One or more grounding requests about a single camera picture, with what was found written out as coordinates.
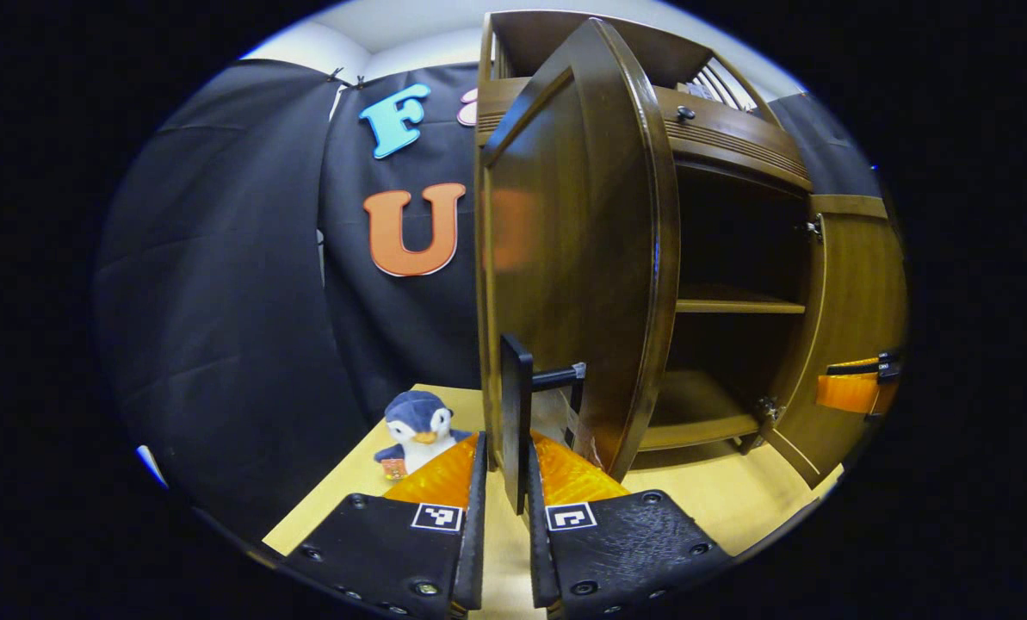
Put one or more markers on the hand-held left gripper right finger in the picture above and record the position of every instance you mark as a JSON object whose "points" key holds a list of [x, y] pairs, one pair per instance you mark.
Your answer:
{"points": [[625, 542]]}

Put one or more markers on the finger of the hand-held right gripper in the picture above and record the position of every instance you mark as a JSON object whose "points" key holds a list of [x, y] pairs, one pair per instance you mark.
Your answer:
{"points": [[849, 392]]}

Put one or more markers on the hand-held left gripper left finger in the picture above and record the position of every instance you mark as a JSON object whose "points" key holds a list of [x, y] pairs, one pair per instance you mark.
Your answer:
{"points": [[375, 551]]}

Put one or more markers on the wooden cabinet door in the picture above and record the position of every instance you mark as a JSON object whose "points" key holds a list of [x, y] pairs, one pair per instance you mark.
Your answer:
{"points": [[565, 258], [849, 293]]}

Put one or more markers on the brown wooden shoe cabinet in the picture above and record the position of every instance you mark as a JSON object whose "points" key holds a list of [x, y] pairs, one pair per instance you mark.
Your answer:
{"points": [[711, 405]]}

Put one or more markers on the wooden cabinet shelf board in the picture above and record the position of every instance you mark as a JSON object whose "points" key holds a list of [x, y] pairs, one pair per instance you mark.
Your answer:
{"points": [[737, 303]]}

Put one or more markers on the wooden cabinet drawer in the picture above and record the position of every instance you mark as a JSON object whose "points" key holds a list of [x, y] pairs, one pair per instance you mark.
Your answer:
{"points": [[737, 138]]}

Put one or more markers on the penguin plush toy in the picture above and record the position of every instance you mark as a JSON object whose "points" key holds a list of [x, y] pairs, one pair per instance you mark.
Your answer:
{"points": [[418, 426]]}

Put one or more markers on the black round drawer knob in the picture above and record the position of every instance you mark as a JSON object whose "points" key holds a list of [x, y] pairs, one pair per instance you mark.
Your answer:
{"points": [[686, 113]]}

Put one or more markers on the black backdrop cloth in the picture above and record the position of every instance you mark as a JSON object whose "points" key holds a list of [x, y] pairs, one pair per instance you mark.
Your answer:
{"points": [[220, 258]]}

